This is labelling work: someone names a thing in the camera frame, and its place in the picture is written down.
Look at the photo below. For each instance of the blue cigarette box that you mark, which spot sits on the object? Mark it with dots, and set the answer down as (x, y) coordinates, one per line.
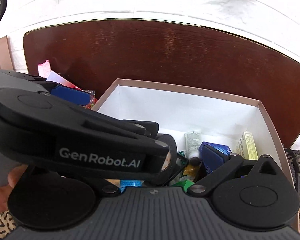
(213, 155)

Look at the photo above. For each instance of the pink white sock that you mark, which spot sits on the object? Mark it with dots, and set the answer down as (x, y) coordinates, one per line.
(44, 69)

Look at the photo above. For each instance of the person's left hand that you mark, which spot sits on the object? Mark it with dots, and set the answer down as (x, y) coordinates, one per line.
(5, 191)

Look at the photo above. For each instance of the dark wooden headboard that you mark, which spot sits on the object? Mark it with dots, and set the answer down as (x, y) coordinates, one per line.
(93, 54)

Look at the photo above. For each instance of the pink paper shopping bag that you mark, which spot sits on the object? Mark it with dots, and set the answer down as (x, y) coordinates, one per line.
(5, 55)

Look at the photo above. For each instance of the yellow-green medicine box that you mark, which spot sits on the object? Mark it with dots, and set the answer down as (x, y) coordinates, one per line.
(246, 146)

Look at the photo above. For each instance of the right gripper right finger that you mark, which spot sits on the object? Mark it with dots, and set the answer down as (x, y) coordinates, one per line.
(251, 194)

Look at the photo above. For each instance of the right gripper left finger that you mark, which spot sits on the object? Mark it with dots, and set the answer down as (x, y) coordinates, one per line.
(49, 202)

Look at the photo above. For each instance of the pink cardboard storage box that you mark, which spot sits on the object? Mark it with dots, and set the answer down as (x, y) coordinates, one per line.
(220, 117)

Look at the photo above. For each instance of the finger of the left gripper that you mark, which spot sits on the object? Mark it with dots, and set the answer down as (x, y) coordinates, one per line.
(72, 95)

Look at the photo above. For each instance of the white cosmetic tube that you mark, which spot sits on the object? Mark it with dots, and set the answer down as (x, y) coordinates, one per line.
(193, 141)

